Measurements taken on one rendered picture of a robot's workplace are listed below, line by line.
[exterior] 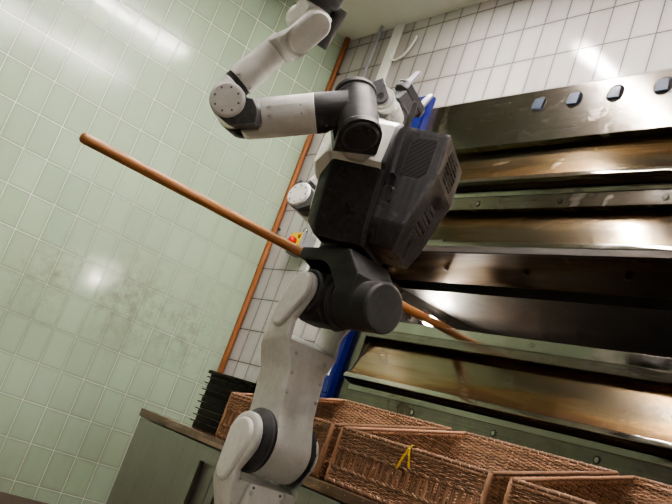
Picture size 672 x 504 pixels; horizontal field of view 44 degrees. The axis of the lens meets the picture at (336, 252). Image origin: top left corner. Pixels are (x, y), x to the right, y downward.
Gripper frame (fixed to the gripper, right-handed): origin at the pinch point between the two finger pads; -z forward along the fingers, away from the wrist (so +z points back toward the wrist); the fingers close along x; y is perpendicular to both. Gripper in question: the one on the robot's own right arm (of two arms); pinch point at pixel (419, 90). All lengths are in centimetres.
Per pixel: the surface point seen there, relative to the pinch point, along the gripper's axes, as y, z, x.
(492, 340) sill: -10, 28, -78
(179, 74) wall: 153, 0, 9
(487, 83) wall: 44, -60, -42
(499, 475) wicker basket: -71, 80, -45
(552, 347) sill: -33, 25, -76
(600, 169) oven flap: -26, -28, -52
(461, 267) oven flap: 10, 12, -65
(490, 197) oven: 17, -17, -59
